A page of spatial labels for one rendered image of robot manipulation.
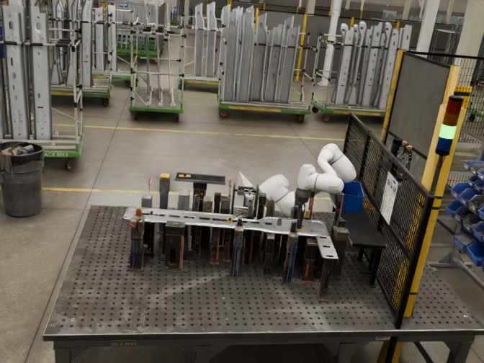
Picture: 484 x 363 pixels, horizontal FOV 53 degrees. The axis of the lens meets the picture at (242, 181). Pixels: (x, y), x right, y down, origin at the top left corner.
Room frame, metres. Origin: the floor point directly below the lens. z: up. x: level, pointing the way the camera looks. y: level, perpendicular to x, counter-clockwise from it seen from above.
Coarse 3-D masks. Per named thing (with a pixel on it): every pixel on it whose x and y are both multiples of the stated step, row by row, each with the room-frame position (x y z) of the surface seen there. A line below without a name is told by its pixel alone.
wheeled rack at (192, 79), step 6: (216, 18) 12.95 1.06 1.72; (210, 30) 12.34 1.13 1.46; (216, 30) 12.37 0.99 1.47; (204, 48) 12.94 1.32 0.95; (180, 66) 12.73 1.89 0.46; (180, 72) 12.55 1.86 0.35; (180, 78) 12.00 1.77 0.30; (186, 78) 12.03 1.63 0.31; (192, 78) 12.07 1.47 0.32; (198, 78) 12.33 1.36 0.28; (204, 78) 12.14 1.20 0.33; (210, 78) 12.37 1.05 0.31; (216, 78) 12.23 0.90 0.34; (180, 84) 12.02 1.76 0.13; (210, 84) 12.04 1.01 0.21; (216, 84) 12.05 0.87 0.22
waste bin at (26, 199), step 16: (0, 144) 4.80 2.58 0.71; (16, 144) 4.86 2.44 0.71; (32, 144) 4.96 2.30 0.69; (0, 160) 4.50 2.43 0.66; (16, 160) 4.51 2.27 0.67; (32, 160) 4.61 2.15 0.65; (0, 176) 4.52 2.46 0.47; (16, 176) 4.54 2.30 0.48; (32, 176) 4.63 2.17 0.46; (16, 192) 4.54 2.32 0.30; (32, 192) 4.63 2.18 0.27; (16, 208) 4.55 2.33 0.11; (32, 208) 4.63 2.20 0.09
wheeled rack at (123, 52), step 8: (104, 0) 16.23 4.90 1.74; (112, 0) 16.28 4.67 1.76; (160, 8) 15.72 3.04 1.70; (160, 16) 15.72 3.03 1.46; (160, 32) 15.72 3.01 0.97; (160, 40) 15.72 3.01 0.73; (160, 48) 15.73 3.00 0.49; (144, 56) 15.59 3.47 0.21; (152, 56) 15.65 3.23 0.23; (160, 56) 15.71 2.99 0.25
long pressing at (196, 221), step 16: (128, 208) 3.00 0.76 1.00; (144, 208) 3.02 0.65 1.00; (192, 224) 2.86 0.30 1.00; (208, 224) 2.88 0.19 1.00; (224, 224) 2.90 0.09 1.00; (256, 224) 2.95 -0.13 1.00; (272, 224) 2.97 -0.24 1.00; (288, 224) 3.00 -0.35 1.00; (304, 224) 3.02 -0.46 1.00; (320, 224) 3.05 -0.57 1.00
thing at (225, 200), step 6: (222, 198) 3.15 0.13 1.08; (228, 198) 3.16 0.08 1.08; (222, 204) 3.12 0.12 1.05; (228, 204) 3.12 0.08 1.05; (222, 210) 3.12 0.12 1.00; (228, 210) 3.12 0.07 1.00; (222, 228) 3.13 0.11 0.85; (222, 234) 3.13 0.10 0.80; (222, 240) 3.13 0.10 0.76; (222, 246) 3.12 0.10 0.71
